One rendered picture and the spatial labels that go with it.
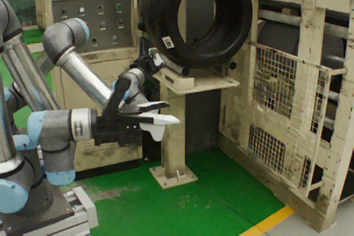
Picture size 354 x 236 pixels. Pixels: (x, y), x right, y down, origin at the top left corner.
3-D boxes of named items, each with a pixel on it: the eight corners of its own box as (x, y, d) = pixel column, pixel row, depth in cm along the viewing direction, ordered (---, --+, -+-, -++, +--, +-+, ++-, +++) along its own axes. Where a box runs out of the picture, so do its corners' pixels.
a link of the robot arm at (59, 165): (79, 165, 91) (73, 129, 87) (75, 188, 81) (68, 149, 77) (51, 166, 90) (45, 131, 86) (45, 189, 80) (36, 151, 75)
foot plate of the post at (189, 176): (148, 169, 249) (148, 165, 248) (182, 162, 260) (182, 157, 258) (162, 189, 227) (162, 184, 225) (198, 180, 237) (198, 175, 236)
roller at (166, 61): (162, 52, 197) (163, 59, 199) (155, 53, 196) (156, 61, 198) (189, 66, 168) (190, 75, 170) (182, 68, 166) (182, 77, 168)
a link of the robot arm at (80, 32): (-7, 99, 138) (59, 15, 115) (13, 88, 152) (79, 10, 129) (9, 119, 140) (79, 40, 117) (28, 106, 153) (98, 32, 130)
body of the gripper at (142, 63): (153, 52, 141) (140, 62, 132) (161, 70, 144) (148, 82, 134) (139, 56, 145) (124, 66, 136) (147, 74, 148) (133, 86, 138)
